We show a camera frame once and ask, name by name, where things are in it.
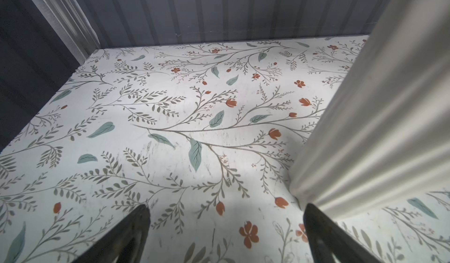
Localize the white ribbed ceramic vase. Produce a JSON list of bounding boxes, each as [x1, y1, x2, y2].
[[289, 0, 450, 219]]

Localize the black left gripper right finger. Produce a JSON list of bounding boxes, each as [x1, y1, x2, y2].
[[304, 203, 379, 263]]

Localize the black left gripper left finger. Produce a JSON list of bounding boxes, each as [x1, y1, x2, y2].
[[74, 204, 151, 263]]

